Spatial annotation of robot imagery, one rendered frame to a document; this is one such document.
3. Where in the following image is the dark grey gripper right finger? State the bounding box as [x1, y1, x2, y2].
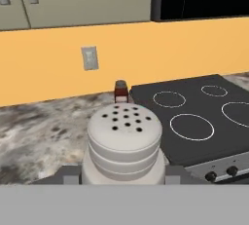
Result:
[163, 154, 208, 186]

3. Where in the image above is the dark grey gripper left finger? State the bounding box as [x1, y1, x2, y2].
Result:
[29, 164, 85, 186]

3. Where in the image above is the white shaker with holes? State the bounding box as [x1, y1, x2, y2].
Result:
[80, 102, 167, 186]

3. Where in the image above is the black stove knob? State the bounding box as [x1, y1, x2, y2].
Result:
[204, 170, 218, 183]
[226, 166, 239, 177]

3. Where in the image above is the grey-green cabinet door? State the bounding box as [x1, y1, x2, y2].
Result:
[0, 0, 31, 31]
[15, 0, 153, 30]

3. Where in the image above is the black hob with white rings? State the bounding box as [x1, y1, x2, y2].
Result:
[128, 74, 249, 184]

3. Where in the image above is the grey wall socket plate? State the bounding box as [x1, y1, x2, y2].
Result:
[81, 46, 99, 71]

